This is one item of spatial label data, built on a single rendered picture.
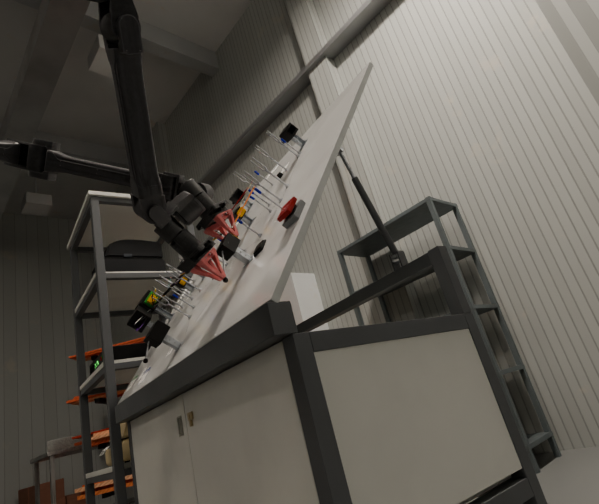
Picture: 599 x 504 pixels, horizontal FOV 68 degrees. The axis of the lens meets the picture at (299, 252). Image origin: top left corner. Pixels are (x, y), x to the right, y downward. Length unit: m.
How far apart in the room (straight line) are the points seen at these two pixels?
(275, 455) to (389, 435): 0.23
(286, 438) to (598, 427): 3.10
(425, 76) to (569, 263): 2.15
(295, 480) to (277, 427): 0.10
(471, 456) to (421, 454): 0.16
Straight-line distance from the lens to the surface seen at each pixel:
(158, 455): 1.61
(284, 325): 0.84
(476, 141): 4.17
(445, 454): 1.06
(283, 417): 0.91
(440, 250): 1.29
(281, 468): 0.95
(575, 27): 3.42
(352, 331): 0.94
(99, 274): 2.10
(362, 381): 0.92
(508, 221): 3.91
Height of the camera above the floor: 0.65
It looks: 20 degrees up
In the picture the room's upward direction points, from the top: 15 degrees counter-clockwise
